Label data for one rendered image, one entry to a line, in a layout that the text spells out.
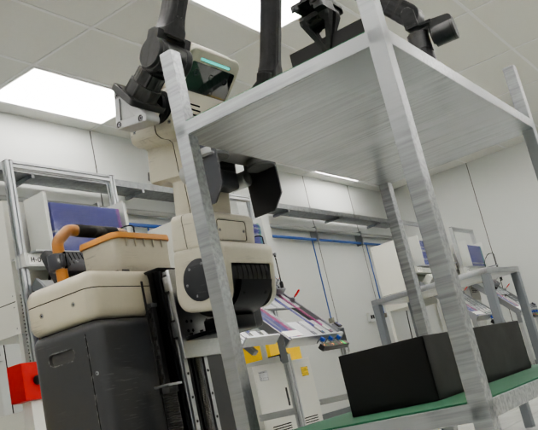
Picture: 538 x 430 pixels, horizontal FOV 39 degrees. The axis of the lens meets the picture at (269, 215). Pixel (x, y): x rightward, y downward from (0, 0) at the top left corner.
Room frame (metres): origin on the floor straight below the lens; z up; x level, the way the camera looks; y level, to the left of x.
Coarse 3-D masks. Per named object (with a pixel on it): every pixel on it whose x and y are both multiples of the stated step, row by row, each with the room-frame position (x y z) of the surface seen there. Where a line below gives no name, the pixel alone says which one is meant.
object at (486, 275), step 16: (480, 272) 3.89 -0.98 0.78; (496, 272) 3.97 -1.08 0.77; (512, 272) 4.19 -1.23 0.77; (432, 288) 4.05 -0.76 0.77; (384, 304) 4.33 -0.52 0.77; (496, 304) 3.87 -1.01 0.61; (528, 304) 4.21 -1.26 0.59; (384, 320) 4.28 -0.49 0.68; (496, 320) 3.88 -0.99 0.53; (528, 320) 4.21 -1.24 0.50; (384, 336) 4.26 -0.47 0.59; (528, 416) 3.87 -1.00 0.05
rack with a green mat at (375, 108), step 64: (320, 64) 1.19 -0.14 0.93; (384, 64) 1.14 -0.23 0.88; (192, 128) 1.34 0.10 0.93; (256, 128) 1.40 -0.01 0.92; (320, 128) 1.49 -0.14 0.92; (384, 128) 1.59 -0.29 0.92; (448, 128) 1.70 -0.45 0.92; (512, 128) 1.83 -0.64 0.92; (192, 192) 1.36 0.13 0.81; (384, 192) 2.10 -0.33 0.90; (448, 256) 1.14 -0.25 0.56; (448, 320) 1.14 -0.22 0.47; (512, 384) 1.33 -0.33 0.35
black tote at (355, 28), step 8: (352, 24) 1.34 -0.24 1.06; (360, 24) 1.33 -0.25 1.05; (336, 32) 1.36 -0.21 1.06; (344, 32) 1.35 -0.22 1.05; (352, 32) 1.34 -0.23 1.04; (360, 32) 1.34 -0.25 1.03; (336, 40) 1.36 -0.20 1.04; (344, 40) 1.35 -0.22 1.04; (304, 48) 1.40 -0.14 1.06; (312, 48) 1.39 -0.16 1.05; (296, 56) 1.41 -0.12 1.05; (304, 56) 1.40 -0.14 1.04; (312, 56) 1.39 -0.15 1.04; (296, 64) 1.41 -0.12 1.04
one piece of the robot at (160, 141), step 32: (160, 96) 1.75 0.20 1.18; (192, 96) 1.83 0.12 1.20; (160, 128) 1.81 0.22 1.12; (160, 160) 1.89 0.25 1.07; (192, 224) 1.82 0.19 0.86; (224, 224) 1.87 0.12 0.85; (192, 256) 1.83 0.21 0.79; (224, 256) 1.79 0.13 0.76; (256, 256) 1.90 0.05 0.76; (192, 288) 1.84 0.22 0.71
